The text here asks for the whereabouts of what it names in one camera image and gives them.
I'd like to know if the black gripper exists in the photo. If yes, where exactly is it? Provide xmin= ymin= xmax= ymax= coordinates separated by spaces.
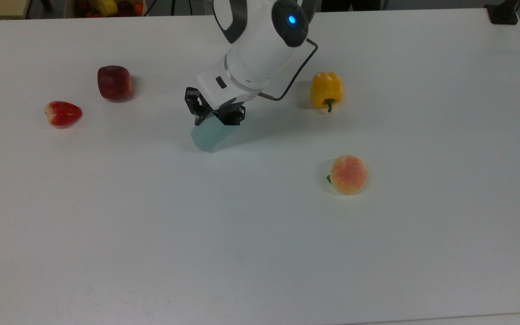
xmin=184 ymin=87 xmax=246 ymax=127

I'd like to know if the light blue mug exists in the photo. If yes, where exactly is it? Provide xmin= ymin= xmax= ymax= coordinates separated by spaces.
xmin=190 ymin=113 xmax=239 ymax=153

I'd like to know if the dark red toy apple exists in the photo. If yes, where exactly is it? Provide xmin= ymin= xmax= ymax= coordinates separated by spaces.
xmin=97 ymin=65 xmax=133 ymax=101

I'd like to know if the yellow toy bell pepper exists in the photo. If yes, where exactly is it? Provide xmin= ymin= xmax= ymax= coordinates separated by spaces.
xmin=310 ymin=71 xmax=344 ymax=113

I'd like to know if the pink toy peach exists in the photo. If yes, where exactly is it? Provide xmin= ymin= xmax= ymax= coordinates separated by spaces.
xmin=326 ymin=154 xmax=370 ymax=196

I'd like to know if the red toy strawberry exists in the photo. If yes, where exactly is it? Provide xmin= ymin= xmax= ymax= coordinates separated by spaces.
xmin=45 ymin=101 xmax=83 ymax=128

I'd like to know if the small yellow toy pepper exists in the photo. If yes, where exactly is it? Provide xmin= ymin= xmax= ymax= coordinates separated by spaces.
xmin=96 ymin=0 xmax=119 ymax=17

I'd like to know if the box of toy fruit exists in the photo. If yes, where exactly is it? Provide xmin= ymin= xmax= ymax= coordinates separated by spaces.
xmin=65 ymin=0 xmax=146 ymax=19

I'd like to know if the black stand base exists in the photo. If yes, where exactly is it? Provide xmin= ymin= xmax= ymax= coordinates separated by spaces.
xmin=485 ymin=0 xmax=520 ymax=26

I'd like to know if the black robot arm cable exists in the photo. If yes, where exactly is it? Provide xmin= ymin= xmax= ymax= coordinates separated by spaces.
xmin=259 ymin=38 xmax=320 ymax=102

